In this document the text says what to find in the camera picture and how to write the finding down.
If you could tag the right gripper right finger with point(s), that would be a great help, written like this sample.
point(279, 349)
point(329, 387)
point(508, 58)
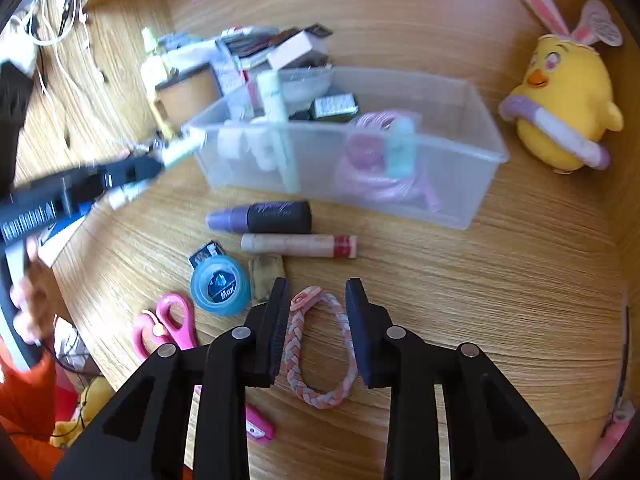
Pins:
point(368, 324)

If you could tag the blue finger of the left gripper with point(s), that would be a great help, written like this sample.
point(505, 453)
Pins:
point(130, 170)

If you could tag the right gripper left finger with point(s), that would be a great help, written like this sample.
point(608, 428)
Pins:
point(268, 322)

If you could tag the white ointment tube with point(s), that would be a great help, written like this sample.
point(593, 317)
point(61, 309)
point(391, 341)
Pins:
point(168, 153)

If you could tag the blue round tape container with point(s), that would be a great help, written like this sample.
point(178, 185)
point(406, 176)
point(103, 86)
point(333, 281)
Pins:
point(220, 286)

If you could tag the beige red lip tube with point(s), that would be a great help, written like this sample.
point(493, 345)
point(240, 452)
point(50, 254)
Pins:
point(301, 245)

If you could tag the dark blue small packet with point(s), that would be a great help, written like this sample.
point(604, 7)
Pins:
point(209, 250)

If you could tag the pink scissors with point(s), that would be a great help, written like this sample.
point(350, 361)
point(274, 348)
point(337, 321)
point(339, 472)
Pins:
point(171, 322)

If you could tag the purple black cosmetic tube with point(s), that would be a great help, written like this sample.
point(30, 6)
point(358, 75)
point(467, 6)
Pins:
point(263, 218)

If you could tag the pale green tube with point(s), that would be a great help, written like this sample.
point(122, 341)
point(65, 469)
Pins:
point(276, 114)

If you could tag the clear plastic storage box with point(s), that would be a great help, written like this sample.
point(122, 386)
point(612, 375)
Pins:
point(458, 146)

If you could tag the teal small tube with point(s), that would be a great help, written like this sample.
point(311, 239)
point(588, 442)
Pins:
point(400, 149)

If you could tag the left hand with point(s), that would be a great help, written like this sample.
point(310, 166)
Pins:
point(35, 298)

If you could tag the brown ceramic lidded mug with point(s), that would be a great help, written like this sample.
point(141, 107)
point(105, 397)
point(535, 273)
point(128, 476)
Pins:
point(187, 94)

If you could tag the green spray bottle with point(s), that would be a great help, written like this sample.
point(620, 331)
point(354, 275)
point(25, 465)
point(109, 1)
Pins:
point(153, 69)

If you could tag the white small box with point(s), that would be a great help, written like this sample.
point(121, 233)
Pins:
point(301, 50)

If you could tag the yellow chick plush toy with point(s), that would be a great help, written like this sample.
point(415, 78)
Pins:
point(565, 103)

